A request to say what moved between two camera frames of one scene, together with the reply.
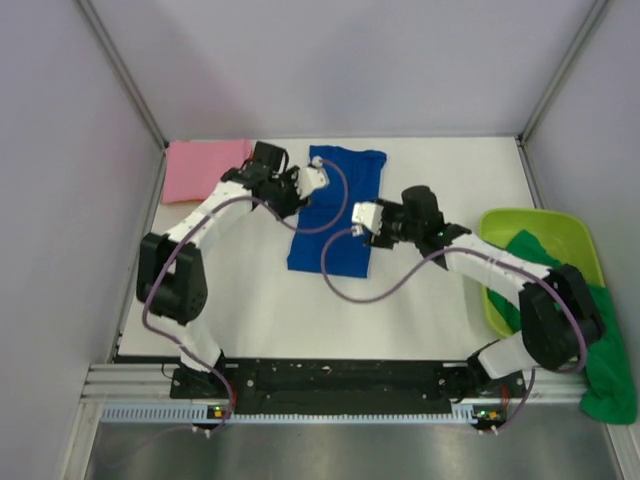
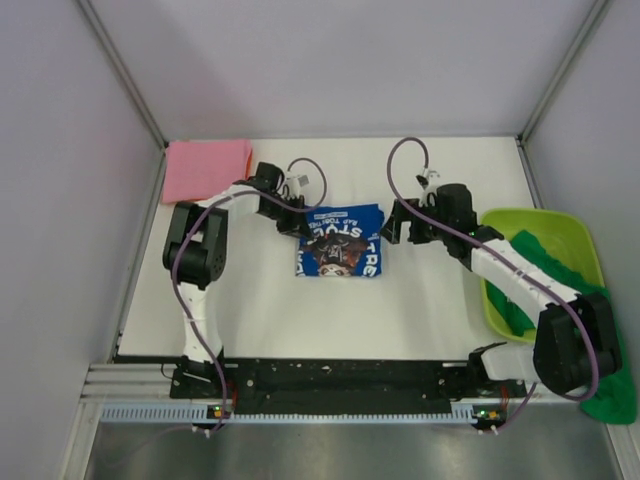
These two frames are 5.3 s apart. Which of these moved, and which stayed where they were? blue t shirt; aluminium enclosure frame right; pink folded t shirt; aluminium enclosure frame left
Moved: blue t shirt
Stayed: pink folded t shirt; aluminium enclosure frame left; aluminium enclosure frame right
